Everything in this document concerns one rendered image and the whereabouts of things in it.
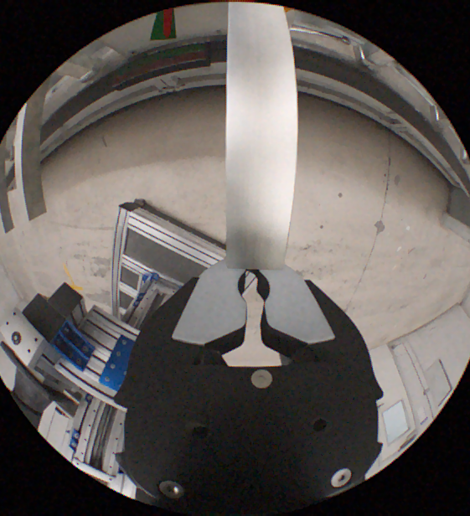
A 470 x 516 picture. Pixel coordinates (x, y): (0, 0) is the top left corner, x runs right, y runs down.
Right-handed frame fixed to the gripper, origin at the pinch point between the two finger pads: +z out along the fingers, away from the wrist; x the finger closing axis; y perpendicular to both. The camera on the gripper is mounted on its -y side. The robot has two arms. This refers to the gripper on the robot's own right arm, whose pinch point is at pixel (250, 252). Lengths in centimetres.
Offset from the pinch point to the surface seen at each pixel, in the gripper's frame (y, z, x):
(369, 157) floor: -29, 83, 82
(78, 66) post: -31.6, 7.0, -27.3
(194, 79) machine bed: -55, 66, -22
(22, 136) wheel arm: -15.6, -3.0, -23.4
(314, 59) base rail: -29.3, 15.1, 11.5
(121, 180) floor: -8, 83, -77
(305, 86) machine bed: -54, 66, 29
